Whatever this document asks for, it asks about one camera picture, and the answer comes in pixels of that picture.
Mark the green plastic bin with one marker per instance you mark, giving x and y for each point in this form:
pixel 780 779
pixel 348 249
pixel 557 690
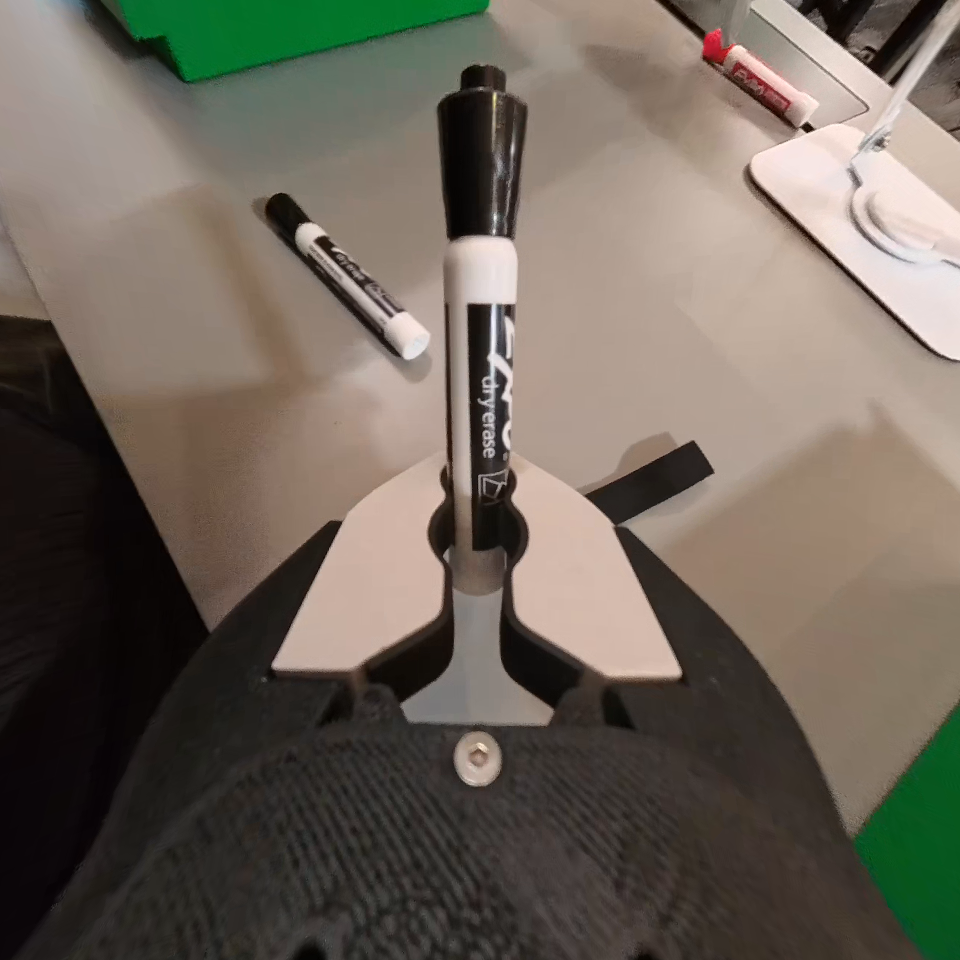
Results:
pixel 300 30
pixel 922 862

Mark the black knit sleeve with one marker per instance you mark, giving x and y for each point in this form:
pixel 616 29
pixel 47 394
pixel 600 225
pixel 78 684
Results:
pixel 75 600

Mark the white stand base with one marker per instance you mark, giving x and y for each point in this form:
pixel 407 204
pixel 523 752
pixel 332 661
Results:
pixel 810 225

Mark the black dry erase marker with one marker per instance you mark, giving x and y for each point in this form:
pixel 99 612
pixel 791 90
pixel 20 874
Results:
pixel 352 281
pixel 480 300

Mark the light grey desk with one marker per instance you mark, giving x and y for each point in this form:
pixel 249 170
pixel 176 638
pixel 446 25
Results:
pixel 675 375

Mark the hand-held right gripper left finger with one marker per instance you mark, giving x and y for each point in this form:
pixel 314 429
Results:
pixel 360 600

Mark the red dry erase marker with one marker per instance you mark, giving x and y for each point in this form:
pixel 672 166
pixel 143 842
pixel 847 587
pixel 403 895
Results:
pixel 772 90

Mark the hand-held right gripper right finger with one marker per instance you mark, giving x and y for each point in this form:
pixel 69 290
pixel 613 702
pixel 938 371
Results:
pixel 592 600

